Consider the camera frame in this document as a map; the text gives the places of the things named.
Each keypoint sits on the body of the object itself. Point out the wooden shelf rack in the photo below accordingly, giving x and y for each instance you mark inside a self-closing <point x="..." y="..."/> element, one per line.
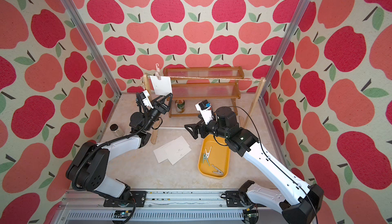
<point x="217" y="85"/>

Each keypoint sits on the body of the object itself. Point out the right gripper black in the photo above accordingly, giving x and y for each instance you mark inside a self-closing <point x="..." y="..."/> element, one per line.
<point x="195" y="131"/>

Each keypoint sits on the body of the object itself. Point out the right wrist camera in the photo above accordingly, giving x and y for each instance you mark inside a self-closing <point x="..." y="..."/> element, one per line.
<point x="205" y="109"/>

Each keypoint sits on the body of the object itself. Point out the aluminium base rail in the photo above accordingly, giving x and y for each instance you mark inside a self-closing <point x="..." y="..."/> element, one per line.
<point x="161" y="206"/>

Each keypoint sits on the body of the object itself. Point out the aluminium frame post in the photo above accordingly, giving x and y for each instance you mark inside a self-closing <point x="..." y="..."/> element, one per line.
<point x="291" y="30"/>
<point x="91" y="44"/>

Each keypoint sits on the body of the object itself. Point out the pink clothespin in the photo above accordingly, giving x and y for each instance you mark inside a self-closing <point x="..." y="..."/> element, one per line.
<point x="157" y="73"/>

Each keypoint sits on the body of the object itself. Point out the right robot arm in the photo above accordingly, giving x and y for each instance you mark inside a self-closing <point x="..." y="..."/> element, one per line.
<point x="295" y="199"/>

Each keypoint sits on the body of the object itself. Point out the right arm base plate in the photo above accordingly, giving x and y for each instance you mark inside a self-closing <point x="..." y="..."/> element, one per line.
<point x="235" y="199"/>

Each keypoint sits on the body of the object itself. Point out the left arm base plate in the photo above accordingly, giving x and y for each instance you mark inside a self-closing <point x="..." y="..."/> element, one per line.
<point x="127" y="200"/>

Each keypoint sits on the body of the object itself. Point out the right aluminium frame post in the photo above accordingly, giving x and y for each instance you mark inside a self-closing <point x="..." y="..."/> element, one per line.
<point x="291" y="30"/>

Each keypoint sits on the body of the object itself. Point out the teal clothespin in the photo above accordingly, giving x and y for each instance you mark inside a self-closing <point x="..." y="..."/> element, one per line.
<point x="205" y="159"/>

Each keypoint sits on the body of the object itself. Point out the left aluminium frame post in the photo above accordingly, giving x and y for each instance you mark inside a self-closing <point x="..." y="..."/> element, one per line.
<point x="91" y="44"/>

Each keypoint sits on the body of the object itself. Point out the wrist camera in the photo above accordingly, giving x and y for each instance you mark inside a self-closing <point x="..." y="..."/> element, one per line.
<point x="205" y="109"/>
<point x="145" y="99"/>

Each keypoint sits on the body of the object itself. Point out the grey clothespin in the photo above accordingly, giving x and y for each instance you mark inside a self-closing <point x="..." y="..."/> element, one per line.
<point x="216" y="170"/>

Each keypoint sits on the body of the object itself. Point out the white postcard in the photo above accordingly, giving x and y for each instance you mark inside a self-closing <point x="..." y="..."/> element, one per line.
<point x="177" y="143"/>
<point x="176" y="153"/>
<point x="160" y="154"/>
<point x="161" y="86"/>

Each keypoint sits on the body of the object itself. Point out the yellow plastic tray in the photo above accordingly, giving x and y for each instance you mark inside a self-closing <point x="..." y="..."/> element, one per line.
<point x="219" y="156"/>

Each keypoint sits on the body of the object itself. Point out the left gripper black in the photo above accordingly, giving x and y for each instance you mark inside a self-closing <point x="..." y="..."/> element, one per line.
<point x="163" y="109"/>

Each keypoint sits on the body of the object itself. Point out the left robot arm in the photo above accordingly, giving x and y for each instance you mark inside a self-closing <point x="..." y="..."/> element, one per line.
<point x="87" y="171"/>

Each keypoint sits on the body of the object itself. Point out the white clothespin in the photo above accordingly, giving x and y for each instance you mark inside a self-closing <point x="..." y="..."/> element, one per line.
<point x="207" y="152"/>

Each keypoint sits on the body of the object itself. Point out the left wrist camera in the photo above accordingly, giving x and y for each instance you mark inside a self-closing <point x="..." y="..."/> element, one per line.
<point x="145" y="99"/>

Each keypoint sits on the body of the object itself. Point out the glass jar black lid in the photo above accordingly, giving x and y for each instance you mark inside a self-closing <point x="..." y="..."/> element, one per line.
<point x="116" y="130"/>

